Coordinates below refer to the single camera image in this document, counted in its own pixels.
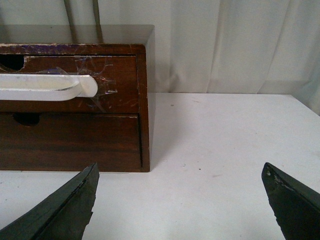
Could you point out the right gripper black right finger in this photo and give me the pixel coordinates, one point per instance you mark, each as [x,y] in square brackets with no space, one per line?
[295,205]

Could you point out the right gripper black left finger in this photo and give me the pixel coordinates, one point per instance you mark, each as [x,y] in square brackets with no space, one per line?
[63,215]

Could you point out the wooden drawer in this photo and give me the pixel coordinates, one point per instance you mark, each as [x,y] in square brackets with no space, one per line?
[116,77]
[70,142]

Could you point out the white drawer handle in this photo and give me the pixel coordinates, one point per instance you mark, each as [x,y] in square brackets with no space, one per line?
[46,87]

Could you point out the brown wooden drawer cabinet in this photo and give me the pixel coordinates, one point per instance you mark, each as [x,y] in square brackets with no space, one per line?
[18,41]

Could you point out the white curtain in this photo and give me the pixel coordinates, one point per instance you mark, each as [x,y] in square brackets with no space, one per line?
[207,46]

